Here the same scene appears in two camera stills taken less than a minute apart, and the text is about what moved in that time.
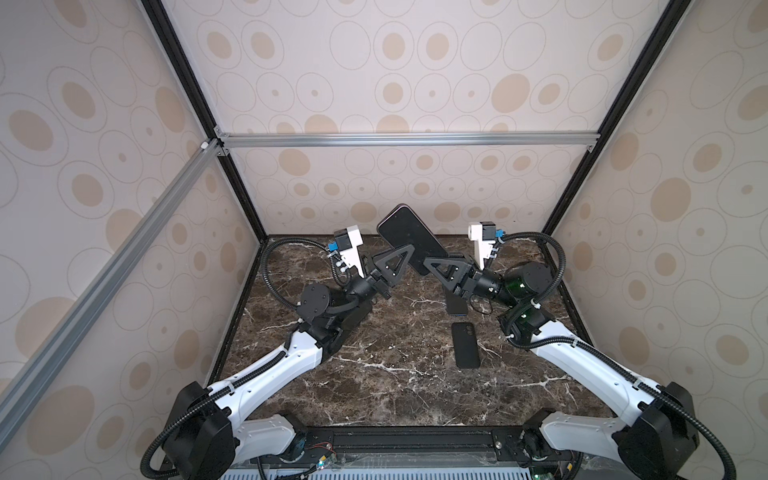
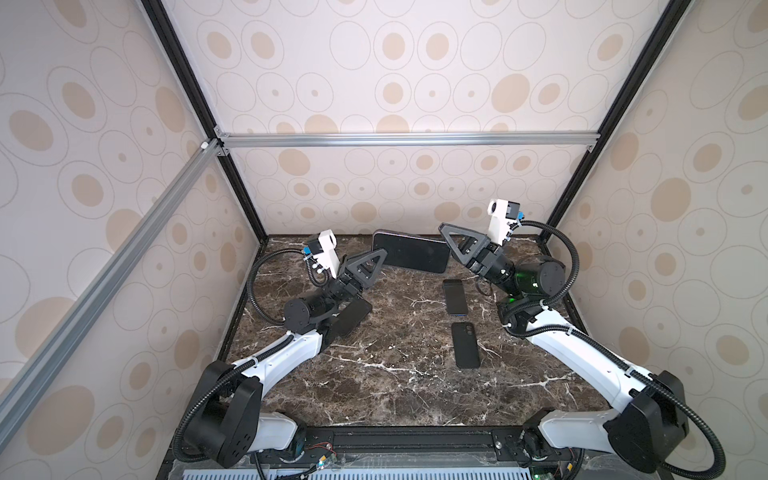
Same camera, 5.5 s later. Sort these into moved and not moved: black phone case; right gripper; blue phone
Moved: right gripper
Not moved: black phone case; blue phone
